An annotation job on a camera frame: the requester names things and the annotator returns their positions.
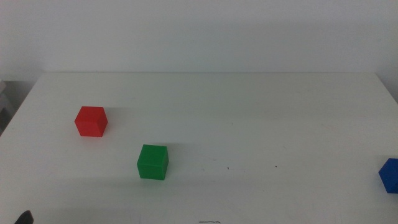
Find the blue cube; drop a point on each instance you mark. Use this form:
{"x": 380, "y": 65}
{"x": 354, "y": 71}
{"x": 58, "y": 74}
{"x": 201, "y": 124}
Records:
{"x": 391, "y": 175}

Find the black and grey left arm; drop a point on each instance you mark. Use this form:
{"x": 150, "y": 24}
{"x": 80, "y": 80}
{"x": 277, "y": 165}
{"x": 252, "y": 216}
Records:
{"x": 25, "y": 218}

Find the red cube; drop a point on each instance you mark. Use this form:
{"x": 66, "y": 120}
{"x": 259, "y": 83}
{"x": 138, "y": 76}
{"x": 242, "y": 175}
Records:
{"x": 90, "y": 123}

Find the green cube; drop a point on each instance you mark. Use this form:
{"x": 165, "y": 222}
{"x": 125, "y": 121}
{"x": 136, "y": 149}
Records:
{"x": 152, "y": 163}

